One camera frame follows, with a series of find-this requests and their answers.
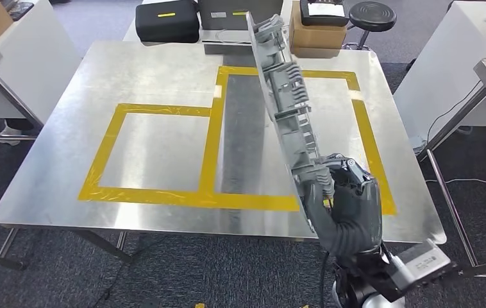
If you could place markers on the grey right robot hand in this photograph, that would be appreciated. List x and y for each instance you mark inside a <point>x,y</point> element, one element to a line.
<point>357,212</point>

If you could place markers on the grey plastic wheel cover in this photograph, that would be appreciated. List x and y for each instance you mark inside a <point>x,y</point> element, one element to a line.
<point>285,89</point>

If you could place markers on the silver floor socket box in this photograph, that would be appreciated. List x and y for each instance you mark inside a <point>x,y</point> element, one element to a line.
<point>418,143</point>

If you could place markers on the pale grey shoe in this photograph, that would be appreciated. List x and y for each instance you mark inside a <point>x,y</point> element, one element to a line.
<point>464,129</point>

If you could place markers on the white desk cabinet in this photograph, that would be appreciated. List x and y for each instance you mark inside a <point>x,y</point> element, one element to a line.
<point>35,51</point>
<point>447,63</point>

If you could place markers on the black remote controller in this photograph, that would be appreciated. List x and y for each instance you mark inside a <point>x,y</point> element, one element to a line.
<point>311,21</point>

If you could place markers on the black round stool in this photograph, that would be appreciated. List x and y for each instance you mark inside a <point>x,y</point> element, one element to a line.
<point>372,16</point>

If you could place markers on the black carrying case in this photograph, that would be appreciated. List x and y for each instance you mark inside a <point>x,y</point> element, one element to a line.
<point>166,27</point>

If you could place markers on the black flat device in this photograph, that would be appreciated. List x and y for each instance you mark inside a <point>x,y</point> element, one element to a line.
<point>21,10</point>

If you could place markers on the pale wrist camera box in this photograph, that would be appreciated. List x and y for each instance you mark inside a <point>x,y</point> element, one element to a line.
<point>425,261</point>

